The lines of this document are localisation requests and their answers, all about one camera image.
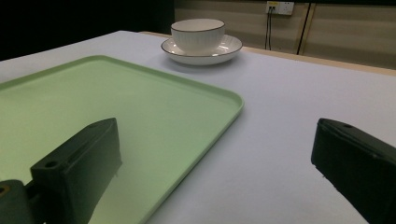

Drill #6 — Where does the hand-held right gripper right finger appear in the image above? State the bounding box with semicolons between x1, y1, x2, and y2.
310;118;396;224

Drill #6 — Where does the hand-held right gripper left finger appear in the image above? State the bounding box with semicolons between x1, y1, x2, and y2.
30;117;123;224

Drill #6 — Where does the green plastic tray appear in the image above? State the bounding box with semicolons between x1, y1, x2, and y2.
0;54;245;224

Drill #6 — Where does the white wall socket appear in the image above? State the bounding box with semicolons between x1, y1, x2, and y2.
266;0;295;16

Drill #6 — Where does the white ceramic cup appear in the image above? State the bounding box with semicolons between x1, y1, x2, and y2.
170;18;226;56

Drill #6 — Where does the black power cable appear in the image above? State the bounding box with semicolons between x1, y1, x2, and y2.
264;7;273;50
268;7;276;51

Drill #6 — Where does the white plate with dark rim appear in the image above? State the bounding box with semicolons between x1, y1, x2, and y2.
160;34;244;66

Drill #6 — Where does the thick black cable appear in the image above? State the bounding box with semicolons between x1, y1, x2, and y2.
296;3;313;56

